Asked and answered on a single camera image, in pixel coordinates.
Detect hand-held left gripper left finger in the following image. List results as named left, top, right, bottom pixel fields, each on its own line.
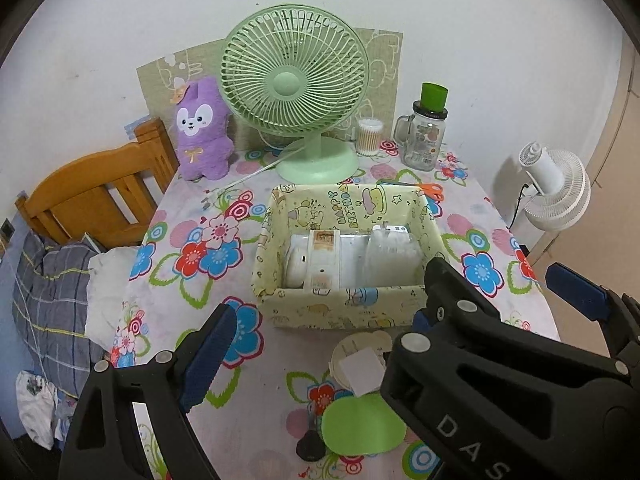
left=58, top=302, right=238, bottom=480

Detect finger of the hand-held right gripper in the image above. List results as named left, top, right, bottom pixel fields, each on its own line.
left=546, top=264, right=640, bottom=361
left=400, top=257, right=506, bottom=361

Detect white charger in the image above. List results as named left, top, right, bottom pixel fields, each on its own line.
left=331, top=330, right=394, bottom=392

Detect white charger plug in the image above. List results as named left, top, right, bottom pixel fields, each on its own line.
left=340, top=349, right=387, bottom=395

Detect yellow cartoon print box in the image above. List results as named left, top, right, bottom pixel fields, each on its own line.
left=252, top=183, right=446, bottom=331

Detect white power strip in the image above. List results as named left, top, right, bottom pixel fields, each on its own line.
left=304, top=229, right=341, bottom=291

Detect white round device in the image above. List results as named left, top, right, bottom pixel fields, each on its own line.
left=284, top=247, right=311, bottom=288

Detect green case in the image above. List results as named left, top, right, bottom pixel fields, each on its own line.
left=321, top=391, right=407, bottom=457

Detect white floor fan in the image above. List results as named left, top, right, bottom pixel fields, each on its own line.
left=517, top=141, right=592, bottom=232

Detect white pillow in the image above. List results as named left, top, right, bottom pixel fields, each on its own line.
left=84, top=247, right=146, bottom=346

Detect beige wooden door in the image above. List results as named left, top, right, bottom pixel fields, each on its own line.
left=530, top=35, right=640, bottom=286

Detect black small object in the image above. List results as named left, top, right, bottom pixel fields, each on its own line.
left=295, top=412, right=328, bottom=462

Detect glass mug with green lid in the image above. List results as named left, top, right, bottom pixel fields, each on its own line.
left=392, top=82, right=450, bottom=170

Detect grey plaid quilt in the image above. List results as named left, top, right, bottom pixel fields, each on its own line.
left=11, top=230, right=108, bottom=401

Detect white crumpled cloth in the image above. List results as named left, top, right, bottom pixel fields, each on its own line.
left=15, top=370, right=60, bottom=450

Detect cotton swab container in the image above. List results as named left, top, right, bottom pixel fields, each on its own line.
left=355, top=117, right=386, bottom=157

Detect purple plush rabbit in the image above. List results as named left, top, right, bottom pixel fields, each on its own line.
left=172, top=76, right=236, bottom=182

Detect wooden bed headboard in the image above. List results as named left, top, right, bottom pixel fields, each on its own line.
left=14, top=117, right=180, bottom=248

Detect beige cartoon print board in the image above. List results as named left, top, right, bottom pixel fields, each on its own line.
left=136, top=27, right=404, bottom=153

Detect green desk fan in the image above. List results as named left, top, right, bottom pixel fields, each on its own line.
left=219, top=4, right=371, bottom=184

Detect black fan cable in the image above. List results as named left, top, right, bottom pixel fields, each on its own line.
left=507, top=180, right=531, bottom=231

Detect orange handled scissors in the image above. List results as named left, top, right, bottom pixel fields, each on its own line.
left=375, top=178, right=445, bottom=201

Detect blue wall sticker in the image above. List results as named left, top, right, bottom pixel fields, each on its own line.
left=122, top=114, right=153, bottom=136

